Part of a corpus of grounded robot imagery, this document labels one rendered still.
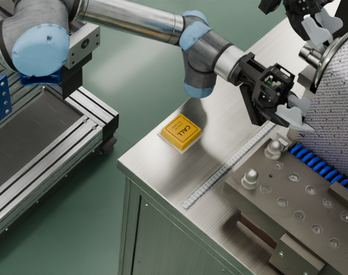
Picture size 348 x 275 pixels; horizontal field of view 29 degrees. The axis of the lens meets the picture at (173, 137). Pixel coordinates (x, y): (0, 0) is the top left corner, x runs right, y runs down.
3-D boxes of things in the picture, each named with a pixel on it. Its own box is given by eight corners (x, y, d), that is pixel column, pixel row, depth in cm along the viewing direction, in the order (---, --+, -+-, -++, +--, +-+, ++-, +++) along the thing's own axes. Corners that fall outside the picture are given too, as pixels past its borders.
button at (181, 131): (179, 118, 169) (180, 112, 167) (200, 135, 167) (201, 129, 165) (160, 134, 166) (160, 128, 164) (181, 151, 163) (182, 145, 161)
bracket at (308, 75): (285, 122, 172) (319, 38, 147) (306, 137, 169) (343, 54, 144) (274, 133, 169) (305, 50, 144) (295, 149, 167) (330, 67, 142)
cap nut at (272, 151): (270, 143, 151) (275, 131, 147) (284, 153, 150) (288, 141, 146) (260, 153, 149) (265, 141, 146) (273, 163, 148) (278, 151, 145)
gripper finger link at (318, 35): (336, 57, 135) (316, 16, 133) (314, 62, 140) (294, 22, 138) (344, 50, 136) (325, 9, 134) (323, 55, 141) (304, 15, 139)
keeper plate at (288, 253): (273, 255, 149) (285, 232, 140) (311, 285, 146) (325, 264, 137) (266, 263, 148) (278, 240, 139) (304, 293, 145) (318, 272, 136)
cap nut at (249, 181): (248, 172, 146) (252, 160, 143) (261, 182, 145) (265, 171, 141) (237, 182, 145) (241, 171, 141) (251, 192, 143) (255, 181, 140)
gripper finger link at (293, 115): (312, 125, 141) (277, 99, 144) (305, 142, 145) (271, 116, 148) (321, 117, 142) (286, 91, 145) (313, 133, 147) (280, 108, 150)
